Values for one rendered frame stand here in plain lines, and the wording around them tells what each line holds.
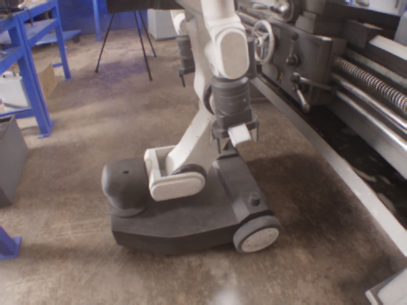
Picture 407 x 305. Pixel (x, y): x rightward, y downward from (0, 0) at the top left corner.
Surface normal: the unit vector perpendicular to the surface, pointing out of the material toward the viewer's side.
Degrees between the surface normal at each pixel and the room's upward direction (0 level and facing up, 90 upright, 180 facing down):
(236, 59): 90
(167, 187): 90
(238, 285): 0
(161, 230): 0
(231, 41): 90
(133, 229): 0
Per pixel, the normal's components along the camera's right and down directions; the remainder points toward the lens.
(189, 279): 0.02, -0.78
